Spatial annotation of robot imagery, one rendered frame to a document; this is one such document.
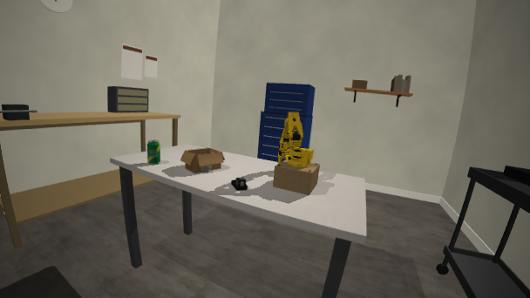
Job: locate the green drink can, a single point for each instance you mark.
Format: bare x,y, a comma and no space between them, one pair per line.
153,152

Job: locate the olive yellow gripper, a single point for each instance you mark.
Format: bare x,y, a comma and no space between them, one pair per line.
283,153

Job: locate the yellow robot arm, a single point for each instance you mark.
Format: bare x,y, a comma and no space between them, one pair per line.
300,156

